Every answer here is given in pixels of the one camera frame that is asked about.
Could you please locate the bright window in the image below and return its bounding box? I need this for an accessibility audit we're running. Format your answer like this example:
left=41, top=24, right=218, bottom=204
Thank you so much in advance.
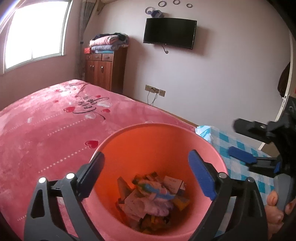
left=1, top=1, right=73, bottom=73

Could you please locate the folded clothes pile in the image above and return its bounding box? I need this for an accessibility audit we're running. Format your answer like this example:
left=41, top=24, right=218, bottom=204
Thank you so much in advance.
left=84, top=33, right=130, bottom=54

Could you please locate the wall power outlet strip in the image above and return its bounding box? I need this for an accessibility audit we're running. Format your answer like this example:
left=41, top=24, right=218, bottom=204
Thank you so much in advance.
left=145, top=85, right=166, bottom=97

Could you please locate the brown wooden cabinet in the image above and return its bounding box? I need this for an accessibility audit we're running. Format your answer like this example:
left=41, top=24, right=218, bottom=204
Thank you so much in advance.
left=85, top=48, right=127, bottom=94

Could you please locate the white bedroom door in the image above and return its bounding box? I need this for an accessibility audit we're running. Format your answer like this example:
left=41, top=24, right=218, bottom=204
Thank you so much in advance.
left=259, top=32, right=296, bottom=157

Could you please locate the wall mounted black television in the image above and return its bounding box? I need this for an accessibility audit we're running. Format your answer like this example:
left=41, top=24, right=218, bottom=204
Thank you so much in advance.
left=143, top=18, right=197, bottom=50

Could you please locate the person's right hand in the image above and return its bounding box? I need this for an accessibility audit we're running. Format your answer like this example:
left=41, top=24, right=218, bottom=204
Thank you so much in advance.
left=265, top=190, right=295, bottom=239

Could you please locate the orange plastic trash bucket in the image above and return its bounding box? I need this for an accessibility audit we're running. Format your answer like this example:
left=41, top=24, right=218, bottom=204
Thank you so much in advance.
left=85, top=123, right=227, bottom=240

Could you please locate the blue checkered plastic tablecloth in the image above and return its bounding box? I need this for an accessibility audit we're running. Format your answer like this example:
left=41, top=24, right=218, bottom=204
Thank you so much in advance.
left=195, top=126, right=274, bottom=205

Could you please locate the grey window curtain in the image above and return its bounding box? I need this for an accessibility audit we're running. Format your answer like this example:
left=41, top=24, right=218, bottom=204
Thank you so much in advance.
left=75, top=0, right=98, bottom=80

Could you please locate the pink heart bed blanket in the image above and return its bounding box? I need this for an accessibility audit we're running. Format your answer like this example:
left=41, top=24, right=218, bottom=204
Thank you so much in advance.
left=1, top=80, right=194, bottom=238

